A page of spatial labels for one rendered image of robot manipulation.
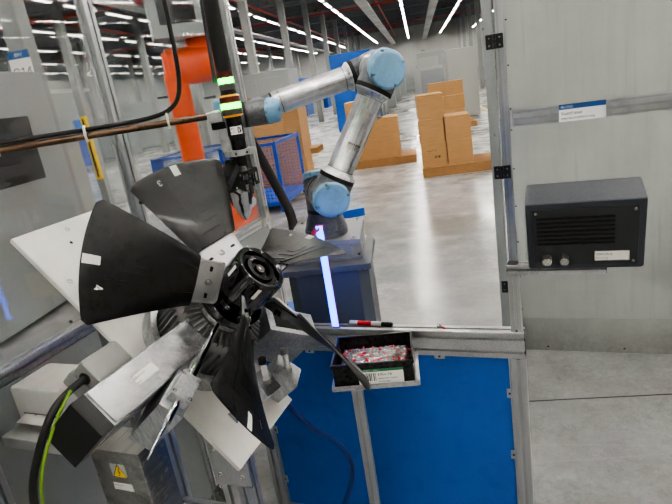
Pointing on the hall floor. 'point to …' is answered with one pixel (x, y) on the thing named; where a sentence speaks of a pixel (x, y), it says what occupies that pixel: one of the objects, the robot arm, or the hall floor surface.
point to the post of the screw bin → (366, 446)
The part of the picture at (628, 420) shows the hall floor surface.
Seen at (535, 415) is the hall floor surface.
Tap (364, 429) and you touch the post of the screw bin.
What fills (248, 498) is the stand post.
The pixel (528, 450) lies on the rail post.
